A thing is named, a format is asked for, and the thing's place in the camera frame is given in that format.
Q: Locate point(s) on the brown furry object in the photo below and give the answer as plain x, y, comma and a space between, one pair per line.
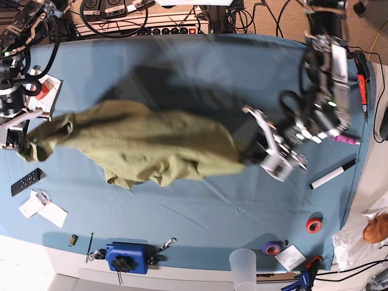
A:
376, 229

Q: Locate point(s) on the white black marker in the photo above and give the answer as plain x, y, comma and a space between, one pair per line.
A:
333, 174

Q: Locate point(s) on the small green yellow battery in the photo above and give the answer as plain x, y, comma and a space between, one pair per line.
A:
73, 240

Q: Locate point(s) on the white paper sheet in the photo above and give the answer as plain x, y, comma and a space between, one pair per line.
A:
50, 211

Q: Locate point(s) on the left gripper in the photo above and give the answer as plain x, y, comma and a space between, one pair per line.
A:
276, 158

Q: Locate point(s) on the black remote control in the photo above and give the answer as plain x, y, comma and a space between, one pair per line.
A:
27, 181

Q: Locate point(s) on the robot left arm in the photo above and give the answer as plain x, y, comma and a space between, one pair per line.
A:
320, 109

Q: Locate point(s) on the pink tube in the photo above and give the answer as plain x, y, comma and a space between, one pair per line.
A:
346, 140

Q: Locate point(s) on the silver carabiner clip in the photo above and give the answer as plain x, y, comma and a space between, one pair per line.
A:
167, 244

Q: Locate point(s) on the red tape roll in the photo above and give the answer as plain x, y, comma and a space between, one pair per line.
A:
313, 225

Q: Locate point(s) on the thin black rod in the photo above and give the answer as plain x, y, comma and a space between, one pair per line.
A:
89, 247

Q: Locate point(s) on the olive green t-shirt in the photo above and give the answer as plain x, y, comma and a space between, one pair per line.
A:
133, 144

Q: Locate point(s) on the translucent plastic cup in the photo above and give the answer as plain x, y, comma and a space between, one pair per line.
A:
243, 268

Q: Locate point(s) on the purple tape roll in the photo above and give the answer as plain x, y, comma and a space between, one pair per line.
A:
272, 248

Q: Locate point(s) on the blue table cloth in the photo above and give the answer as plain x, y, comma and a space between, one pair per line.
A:
211, 76

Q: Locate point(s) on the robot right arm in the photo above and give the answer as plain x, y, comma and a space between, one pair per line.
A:
34, 21

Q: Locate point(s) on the orange black clamp right edge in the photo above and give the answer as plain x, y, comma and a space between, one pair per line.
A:
363, 76

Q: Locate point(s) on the clear plastic packaged item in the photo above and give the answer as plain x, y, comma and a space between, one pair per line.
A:
36, 202

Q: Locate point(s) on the white plastic bag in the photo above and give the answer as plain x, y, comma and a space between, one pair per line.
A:
349, 246

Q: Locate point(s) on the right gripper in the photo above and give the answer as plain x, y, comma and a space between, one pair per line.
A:
14, 130

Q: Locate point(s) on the white power strip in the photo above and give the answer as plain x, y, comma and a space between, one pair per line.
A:
156, 21

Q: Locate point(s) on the blue clamp block black knob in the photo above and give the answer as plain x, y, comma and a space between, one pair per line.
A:
128, 257

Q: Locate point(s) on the white card booklet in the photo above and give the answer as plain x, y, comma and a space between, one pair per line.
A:
290, 258

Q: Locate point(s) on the blue orange clamp bottom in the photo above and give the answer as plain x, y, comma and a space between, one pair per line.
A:
307, 277

